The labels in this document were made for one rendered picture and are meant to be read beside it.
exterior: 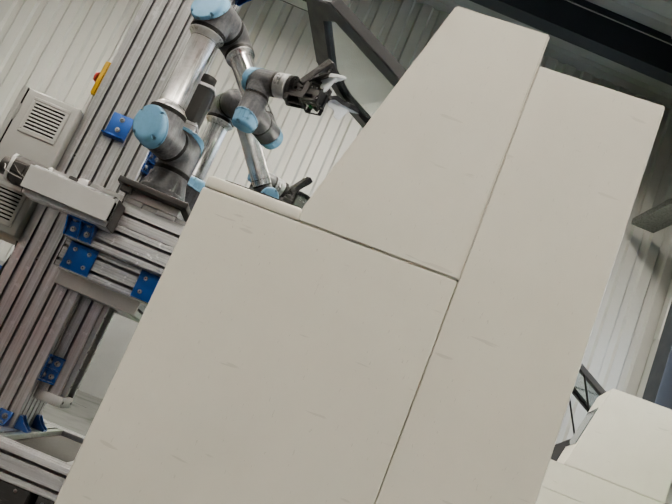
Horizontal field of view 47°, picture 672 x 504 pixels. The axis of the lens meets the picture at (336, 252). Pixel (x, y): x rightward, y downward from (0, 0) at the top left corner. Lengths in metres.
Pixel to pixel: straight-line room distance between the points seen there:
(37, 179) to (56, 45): 8.11
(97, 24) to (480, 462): 9.39
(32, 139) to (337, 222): 1.35
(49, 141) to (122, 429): 1.30
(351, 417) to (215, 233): 0.48
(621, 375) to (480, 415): 8.57
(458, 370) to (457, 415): 0.09
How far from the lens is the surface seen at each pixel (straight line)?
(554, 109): 1.74
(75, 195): 2.32
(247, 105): 2.26
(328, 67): 2.26
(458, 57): 1.77
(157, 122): 2.34
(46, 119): 2.71
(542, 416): 1.57
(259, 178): 3.05
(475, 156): 1.67
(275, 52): 10.10
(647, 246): 10.48
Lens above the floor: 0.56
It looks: 13 degrees up
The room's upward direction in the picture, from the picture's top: 23 degrees clockwise
